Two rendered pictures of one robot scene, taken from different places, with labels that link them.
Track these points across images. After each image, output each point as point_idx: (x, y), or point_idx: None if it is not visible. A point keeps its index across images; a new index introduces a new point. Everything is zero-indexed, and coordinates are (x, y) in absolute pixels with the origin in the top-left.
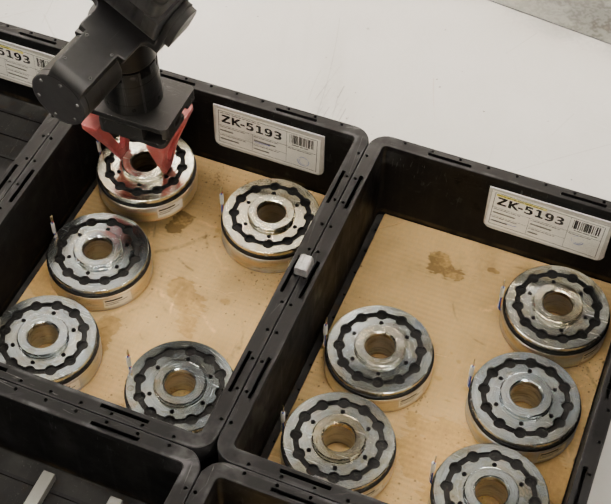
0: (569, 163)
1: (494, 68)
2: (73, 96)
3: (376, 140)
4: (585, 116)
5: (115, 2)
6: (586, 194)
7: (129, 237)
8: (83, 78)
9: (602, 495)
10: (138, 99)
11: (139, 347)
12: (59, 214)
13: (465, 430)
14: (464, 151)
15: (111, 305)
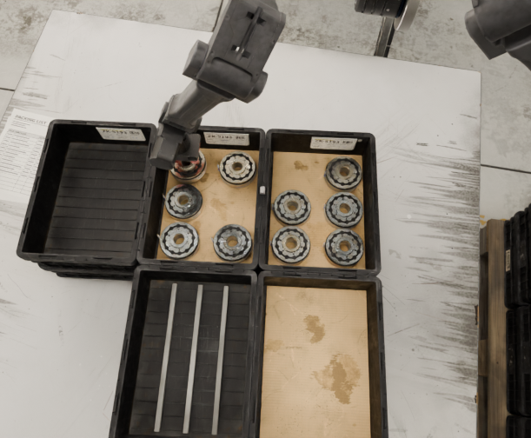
0: (321, 102)
1: (282, 70)
2: (168, 162)
3: (268, 131)
4: (320, 81)
5: (172, 124)
6: (345, 131)
7: (191, 191)
8: (170, 156)
9: None
10: (183, 148)
11: (210, 229)
12: (162, 189)
13: (327, 224)
14: (283, 108)
15: (195, 217)
